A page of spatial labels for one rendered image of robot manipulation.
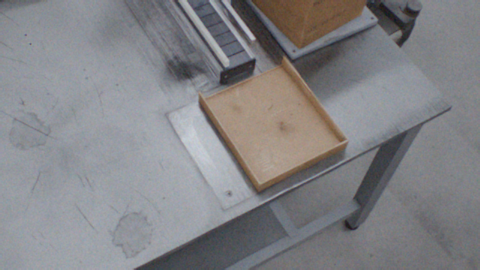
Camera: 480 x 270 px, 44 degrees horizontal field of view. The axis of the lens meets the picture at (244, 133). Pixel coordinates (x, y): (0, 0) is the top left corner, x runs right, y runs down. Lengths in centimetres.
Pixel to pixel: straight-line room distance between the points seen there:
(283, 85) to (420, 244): 105
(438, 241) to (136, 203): 138
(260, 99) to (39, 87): 57
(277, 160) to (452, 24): 184
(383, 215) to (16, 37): 149
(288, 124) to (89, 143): 50
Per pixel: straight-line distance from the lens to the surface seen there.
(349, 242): 232
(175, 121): 150
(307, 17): 155
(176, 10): 168
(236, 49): 158
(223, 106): 152
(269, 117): 152
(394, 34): 263
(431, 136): 266
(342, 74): 164
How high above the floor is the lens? 208
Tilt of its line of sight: 57 degrees down
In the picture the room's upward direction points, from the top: 8 degrees clockwise
